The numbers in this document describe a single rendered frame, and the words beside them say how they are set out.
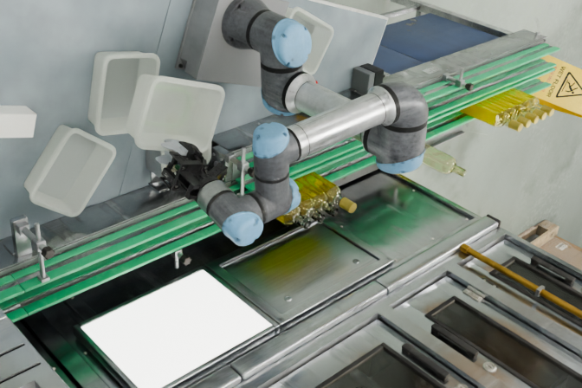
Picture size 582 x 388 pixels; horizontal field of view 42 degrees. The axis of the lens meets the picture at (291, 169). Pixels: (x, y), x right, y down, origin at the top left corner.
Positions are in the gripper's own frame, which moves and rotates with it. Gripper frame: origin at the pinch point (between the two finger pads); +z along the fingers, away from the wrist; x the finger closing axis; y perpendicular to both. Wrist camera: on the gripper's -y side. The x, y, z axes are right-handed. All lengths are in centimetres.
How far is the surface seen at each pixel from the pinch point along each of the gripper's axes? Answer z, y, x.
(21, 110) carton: 30.9, 21.2, 9.5
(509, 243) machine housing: -37, -122, 14
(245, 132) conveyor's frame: 29, -54, 13
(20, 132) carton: 27.5, 21.8, 13.9
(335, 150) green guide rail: 16, -84, 11
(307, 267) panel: -12, -58, 35
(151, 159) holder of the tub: 29.8, -22.2, 23.4
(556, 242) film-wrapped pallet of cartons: 74, -513, 137
